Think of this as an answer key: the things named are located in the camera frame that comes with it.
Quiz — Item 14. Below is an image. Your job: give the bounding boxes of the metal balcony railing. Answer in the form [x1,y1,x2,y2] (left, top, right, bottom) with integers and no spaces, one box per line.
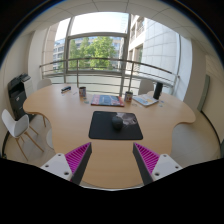
[39,57,180,98]

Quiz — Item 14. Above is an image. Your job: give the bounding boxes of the black cat-print mouse pad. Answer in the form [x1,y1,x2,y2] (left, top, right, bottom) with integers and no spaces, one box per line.
[88,110,144,141]

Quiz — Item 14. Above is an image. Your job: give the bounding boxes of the white chair with wooden legs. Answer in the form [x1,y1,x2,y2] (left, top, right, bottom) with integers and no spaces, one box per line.
[1,108,45,162]

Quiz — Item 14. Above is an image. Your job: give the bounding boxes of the red and blue magazine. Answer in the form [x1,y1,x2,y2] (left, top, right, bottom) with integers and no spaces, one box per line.
[90,94,125,108]

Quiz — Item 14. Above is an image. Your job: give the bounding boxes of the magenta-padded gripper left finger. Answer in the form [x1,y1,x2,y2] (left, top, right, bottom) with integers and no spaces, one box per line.
[40,141,93,185]

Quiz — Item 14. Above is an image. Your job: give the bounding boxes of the open white booklet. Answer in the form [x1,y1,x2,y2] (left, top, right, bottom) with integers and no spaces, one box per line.
[132,93,160,108]

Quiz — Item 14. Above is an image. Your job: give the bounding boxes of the dark blue stapler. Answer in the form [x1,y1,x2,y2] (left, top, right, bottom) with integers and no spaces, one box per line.
[60,85,72,94]

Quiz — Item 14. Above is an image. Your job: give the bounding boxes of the blue patterned mug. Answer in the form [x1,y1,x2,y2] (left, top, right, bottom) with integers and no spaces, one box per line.
[78,86,88,99]

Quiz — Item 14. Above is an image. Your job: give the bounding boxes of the black computer mouse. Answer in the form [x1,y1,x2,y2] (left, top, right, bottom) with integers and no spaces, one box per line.
[111,115,124,131]

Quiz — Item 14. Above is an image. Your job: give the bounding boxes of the black cylindrical speaker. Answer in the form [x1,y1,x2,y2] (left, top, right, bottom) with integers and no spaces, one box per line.
[152,81,164,100]

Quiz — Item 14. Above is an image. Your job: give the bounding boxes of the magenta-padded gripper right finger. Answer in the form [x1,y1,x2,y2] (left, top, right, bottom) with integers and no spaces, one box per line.
[132,142,184,186]

